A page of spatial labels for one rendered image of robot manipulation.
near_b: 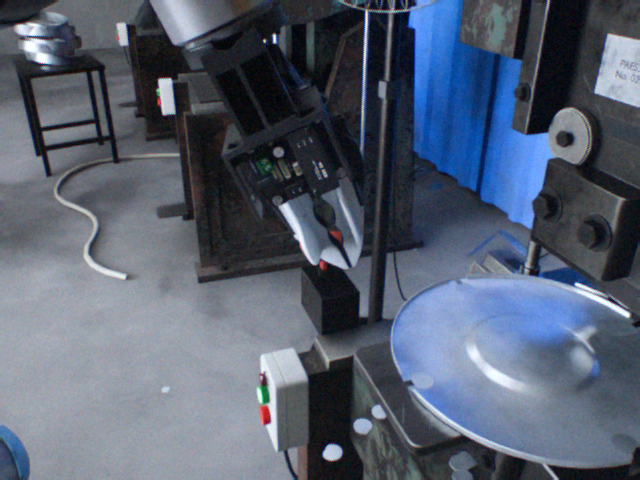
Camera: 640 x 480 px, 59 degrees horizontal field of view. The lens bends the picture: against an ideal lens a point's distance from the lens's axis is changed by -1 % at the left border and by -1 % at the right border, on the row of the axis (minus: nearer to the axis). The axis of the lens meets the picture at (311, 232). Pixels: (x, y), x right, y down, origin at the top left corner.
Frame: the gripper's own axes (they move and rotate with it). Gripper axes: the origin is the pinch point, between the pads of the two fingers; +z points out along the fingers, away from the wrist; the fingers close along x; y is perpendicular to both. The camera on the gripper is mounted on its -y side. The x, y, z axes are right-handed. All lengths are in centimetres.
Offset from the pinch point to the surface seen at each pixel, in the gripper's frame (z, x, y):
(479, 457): 29.2, 3.4, 0.8
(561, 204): 7.4, 19.6, -5.0
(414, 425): 16.2, -0.5, 5.5
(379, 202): 44, 2, -92
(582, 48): -3.9, 26.5, -10.4
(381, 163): 34, 7, -92
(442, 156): 108, 39, -238
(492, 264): 27.0, 15.0, -26.6
